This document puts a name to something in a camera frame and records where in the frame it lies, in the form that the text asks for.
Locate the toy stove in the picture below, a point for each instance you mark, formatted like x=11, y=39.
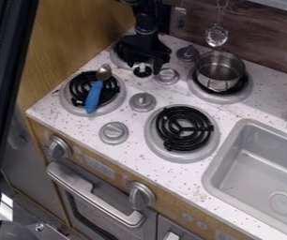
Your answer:
x=179, y=128

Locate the silver strainer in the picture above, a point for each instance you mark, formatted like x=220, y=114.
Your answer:
x=216, y=36

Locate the silver tool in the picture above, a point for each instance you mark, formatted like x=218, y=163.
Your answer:
x=180, y=15

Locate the toy sink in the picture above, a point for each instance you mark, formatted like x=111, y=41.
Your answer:
x=259, y=175

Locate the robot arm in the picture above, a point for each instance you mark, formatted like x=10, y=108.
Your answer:
x=148, y=17

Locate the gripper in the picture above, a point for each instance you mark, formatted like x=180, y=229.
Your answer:
x=139, y=48

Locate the silver pot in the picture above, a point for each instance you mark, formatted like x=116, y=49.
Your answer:
x=219, y=71

